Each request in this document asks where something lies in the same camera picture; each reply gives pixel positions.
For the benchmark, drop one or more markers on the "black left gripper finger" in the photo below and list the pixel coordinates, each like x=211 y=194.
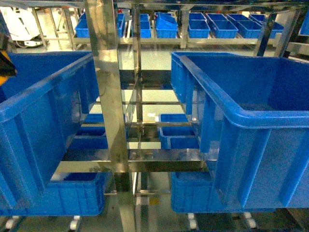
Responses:
x=6 y=66

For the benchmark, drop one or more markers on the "large blue bin left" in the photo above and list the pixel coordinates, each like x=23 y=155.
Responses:
x=41 y=110

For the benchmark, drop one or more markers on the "large blue bin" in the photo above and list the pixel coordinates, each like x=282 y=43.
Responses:
x=41 y=110
x=250 y=114

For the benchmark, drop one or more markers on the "lower blue bin left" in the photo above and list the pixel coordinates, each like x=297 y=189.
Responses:
x=78 y=194

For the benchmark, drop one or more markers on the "small blue bin centre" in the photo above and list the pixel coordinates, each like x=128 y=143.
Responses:
x=176 y=137

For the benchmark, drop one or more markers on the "lower blue bin right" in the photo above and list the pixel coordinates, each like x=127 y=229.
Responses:
x=191 y=192

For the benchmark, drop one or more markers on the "large blue bin right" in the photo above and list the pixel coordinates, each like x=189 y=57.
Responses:
x=250 y=114

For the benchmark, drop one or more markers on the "stainless steel rack post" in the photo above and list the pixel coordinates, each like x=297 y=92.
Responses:
x=101 y=22

